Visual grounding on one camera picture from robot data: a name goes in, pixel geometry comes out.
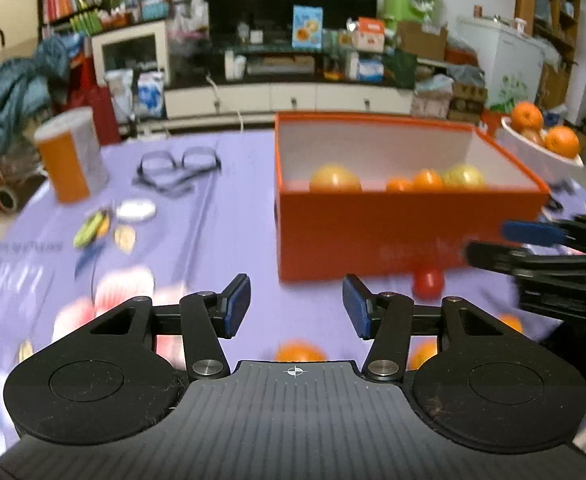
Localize pale printed cardboard box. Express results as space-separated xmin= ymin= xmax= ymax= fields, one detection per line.
xmin=413 ymin=91 xmax=452 ymax=120

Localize red tomato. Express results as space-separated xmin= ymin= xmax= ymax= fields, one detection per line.
xmin=412 ymin=267 xmax=445 ymax=299

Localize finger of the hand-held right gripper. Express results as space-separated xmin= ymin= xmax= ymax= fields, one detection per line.
xmin=465 ymin=241 xmax=586 ymax=281
xmin=502 ymin=215 xmax=586 ymax=251

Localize orange and white carton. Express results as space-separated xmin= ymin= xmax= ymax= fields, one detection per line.
xmin=358 ymin=17 xmax=388 ymax=54

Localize white plastic bag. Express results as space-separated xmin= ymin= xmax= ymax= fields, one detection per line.
xmin=105 ymin=70 xmax=135 ymax=124

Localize orange cardboard box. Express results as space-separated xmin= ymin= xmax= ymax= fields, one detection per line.
xmin=273 ymin=112 xmax=551 ymax=282

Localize white television stand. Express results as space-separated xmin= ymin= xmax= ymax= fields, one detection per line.
xmin=165 ymin=42 xmax=416 ymax=122

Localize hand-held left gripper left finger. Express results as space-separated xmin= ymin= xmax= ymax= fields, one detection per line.
xmin=68 ymin=274 xmax=251 ymax=381

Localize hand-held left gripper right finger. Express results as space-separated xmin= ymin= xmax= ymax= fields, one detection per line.
xmin=343 ymin=274 xmax=524 ymax=382

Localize blue and white tissue box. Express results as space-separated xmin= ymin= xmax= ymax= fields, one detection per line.
xmin=358 ymin=52 xmax=385 ymax=82

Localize green-yellow spotted pear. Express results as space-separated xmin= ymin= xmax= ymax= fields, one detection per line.
xmin=443 ymin=164 xmax=488 ymax=191

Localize wooden shelf unit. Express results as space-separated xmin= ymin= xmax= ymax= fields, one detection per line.
xmin=515 ymin=0 xmax=584 ymax=69

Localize blue and white bag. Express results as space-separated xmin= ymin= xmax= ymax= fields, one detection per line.
xmin=138 ymin=71 xmax=166 ymax=120

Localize red shopping bag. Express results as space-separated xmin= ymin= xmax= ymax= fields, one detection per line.
xmin=68 ymin=85 xmax=122 ymax=147

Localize golden yellow pear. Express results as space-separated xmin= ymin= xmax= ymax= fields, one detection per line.
xmin=310 ymin=164 xmax=363 ymax=194

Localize dark green bag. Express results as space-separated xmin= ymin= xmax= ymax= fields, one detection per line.
xmin=384 ymin=50 xmax=418 ymax=90

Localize blue snack bag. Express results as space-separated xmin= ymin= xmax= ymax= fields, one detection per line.
xmin=292 ymin=6 xmax=324 ymax=51

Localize blue jacket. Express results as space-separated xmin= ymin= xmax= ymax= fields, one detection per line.
xmin=0 ymin=35 xmax=72 ymax=159

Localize orange and white canister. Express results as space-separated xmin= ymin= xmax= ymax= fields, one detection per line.
xmin=34 ymin=106 xmax=110 ymax=205

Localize black eyeglasses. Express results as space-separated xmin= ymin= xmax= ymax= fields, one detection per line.
xmin=133 ymin=147 xmax=222 ymax=197

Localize large orange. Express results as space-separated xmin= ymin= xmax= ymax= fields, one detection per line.
xmin=544 ymin=126 xmax=582 ymax=159
xmin=510 ymin=102 xmax=544 ymax=132

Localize white round lid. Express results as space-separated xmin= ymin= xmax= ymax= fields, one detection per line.
xmin=116 ymin=200 xmax=156 ymax=222

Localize medium orange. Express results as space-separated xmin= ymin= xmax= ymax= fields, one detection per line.
xmin=413 ymin=169 xmax=444 ymax=192

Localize white chest freezer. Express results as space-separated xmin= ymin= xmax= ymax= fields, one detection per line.
xmin=457 ymin=16 xmax=546 ymax=114

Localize dark brown cardboard box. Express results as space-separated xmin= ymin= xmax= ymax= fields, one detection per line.
xmin=450 ymin=82 xmax=489 ymax=124

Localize yellow-green small object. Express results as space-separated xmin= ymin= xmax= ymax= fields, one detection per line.
xmin=73 ymin=210 xmax=112 ymax=249

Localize white plastic bowl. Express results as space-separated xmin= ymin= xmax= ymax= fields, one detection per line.
xmin=500 ymin=115 xmax=585 ymax=187

